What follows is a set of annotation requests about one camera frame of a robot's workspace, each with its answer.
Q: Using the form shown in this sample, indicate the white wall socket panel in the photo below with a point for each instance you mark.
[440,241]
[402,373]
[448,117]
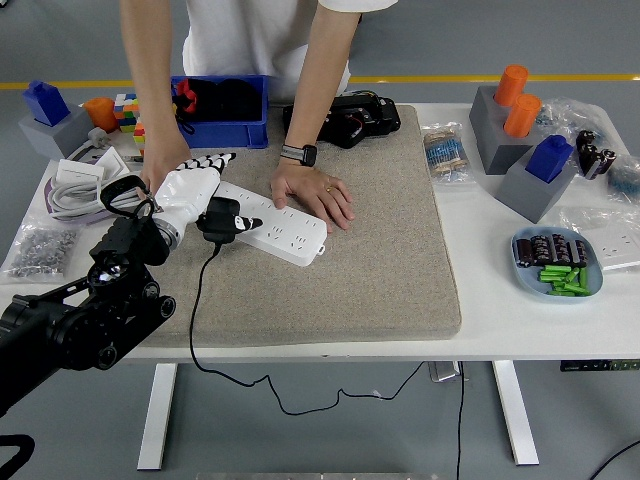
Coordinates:
[617,250]

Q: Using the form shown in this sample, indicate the orange plastic cup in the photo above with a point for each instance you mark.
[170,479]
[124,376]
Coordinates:
[102,114]

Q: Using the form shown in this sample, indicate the person's left forearm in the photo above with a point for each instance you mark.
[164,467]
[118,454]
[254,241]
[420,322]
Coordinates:
[320,75]

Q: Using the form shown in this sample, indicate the person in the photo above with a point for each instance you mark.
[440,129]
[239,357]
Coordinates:
[250,40]

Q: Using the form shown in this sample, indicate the person's right hand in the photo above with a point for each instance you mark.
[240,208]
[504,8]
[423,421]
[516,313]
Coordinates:
[160,167]

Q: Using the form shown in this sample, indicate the grey-brown mat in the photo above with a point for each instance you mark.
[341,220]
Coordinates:
[325,280]

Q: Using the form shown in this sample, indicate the person's right forearm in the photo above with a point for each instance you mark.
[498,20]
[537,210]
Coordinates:
[150,75]

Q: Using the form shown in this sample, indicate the black wrist watch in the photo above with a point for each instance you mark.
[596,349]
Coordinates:
[306,154]

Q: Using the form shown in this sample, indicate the green battery cell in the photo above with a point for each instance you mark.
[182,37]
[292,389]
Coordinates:
[561,285]
[550,275]
[583,280]
[574,277]
[555,269]

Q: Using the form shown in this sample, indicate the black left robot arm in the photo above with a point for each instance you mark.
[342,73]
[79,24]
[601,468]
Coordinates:
[75,325]

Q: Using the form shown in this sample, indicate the white power strip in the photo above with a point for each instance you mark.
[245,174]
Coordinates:
[290,235]

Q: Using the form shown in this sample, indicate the white table leg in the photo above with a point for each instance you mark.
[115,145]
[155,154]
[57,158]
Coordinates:
[515,415]
[156,420]

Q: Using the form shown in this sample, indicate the white wall switch plate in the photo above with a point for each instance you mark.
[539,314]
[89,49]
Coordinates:
[77,171]
[111,162]

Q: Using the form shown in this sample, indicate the multicolour puzzle cube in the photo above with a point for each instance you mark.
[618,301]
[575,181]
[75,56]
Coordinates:
[139,135]
[124,112]

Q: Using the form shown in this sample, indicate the bag of resistor strips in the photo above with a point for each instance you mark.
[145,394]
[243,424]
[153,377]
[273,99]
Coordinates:
[445,155]

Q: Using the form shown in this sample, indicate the light blue plate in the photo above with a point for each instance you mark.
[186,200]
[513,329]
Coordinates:
[525,280]

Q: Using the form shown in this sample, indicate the blue plastic bin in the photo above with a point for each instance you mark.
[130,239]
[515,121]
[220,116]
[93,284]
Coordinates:
[225,137]

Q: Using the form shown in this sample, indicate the grey power plug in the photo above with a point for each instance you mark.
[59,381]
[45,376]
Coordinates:
[97,136]

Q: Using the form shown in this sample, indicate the small black stick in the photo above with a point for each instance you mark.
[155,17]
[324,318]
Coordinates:
[134,158]

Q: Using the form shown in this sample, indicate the black machine housing part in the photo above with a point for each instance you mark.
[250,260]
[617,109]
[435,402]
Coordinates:
[375,120]

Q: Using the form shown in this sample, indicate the blue peg block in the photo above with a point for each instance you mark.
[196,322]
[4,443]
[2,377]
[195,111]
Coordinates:
[547,160]
[45,102]

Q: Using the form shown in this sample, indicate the black pouch red trim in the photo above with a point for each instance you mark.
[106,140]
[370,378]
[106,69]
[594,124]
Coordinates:
[235,100]

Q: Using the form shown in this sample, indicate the black plug adapter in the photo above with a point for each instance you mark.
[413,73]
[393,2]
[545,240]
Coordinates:
[215,231]

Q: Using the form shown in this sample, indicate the large grey block holder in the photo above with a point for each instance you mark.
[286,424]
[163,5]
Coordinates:
[495,145]

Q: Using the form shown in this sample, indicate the orange cylinder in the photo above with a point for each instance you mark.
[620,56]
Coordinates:
[511,85]
[522,116]

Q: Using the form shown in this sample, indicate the bag of black capacitors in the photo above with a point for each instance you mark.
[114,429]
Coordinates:
[592,155]

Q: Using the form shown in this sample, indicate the bag of blue resistors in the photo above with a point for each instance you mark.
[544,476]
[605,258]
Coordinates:
[627,177]

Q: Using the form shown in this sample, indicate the bag of metal screws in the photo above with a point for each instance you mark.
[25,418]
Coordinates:
[35,250]

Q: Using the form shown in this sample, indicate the clear plastic bag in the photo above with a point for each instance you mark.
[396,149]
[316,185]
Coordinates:
[580,217]
[565,112]

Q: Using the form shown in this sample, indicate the person's left hand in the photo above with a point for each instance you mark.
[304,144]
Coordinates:
[310,192]

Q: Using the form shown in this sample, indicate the grey box under table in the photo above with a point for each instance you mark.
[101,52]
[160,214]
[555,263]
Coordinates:
[442,371]

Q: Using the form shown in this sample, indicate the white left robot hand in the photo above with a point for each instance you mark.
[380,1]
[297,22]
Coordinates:
[187,192]

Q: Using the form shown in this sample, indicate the black table control panel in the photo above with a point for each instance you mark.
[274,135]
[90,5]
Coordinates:
[600,365]

